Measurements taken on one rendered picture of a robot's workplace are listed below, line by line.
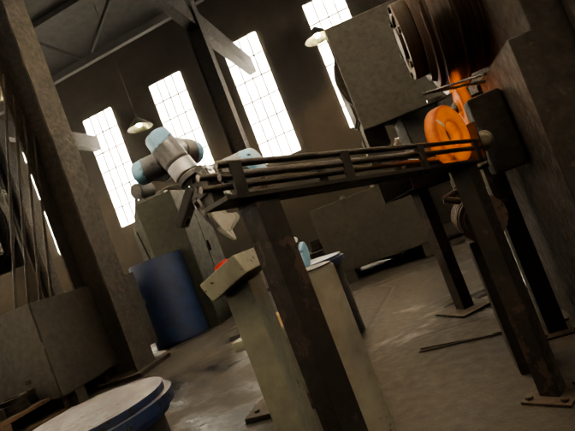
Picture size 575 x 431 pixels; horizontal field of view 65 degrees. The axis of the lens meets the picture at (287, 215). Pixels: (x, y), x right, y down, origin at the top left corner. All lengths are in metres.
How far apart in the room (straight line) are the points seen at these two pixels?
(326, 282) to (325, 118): 11.04
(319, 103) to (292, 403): 11.25
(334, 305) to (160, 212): 4.00
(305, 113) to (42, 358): 9.67
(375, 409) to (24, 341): 3.07
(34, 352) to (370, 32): 3.83
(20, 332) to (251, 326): 2.92
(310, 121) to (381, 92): 7.80
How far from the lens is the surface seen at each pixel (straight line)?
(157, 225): 4.99
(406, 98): 4.40
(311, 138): 12.04
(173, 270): 4.72
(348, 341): 1.10
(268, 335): 1.09
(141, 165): 1.41
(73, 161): 4.23
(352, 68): 4.44
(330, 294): 1.07
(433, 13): 1.58
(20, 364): 3.95
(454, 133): 1.27
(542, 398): 1.37
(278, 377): 1.12
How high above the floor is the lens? 0.62
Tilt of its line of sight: 2 degrees up
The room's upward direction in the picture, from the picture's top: 21 degrees counter-clockwise
